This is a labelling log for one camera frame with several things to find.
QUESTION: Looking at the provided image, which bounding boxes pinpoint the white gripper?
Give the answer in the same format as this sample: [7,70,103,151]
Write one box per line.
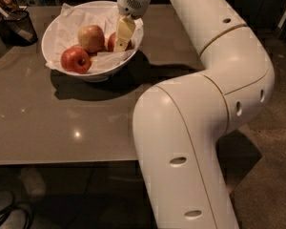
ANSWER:
[113,0,151,52]

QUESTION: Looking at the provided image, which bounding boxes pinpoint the red apple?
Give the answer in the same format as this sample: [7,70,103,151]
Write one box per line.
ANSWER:
[107,32,133,52]
[60,47,91,74]

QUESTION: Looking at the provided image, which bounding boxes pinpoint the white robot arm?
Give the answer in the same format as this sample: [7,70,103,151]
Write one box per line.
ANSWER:
[117,0,275,229]

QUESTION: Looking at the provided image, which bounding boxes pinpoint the yellow-red apple middle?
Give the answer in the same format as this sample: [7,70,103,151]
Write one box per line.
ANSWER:
[77,25,105,53]

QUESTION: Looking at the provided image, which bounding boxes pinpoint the white bowl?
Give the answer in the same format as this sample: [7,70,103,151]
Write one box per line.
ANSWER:
[41,0,145,83]

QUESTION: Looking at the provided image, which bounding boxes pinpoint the white paper liner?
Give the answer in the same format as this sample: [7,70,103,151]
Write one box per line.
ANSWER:
[45,2,143,75]

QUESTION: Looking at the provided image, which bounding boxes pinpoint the black mesh basket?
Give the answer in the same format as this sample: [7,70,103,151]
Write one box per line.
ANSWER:
[4,10,38,46]

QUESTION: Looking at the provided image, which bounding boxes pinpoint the black cables on floor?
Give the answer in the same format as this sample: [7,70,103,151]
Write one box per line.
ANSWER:
[0,189,34,229]

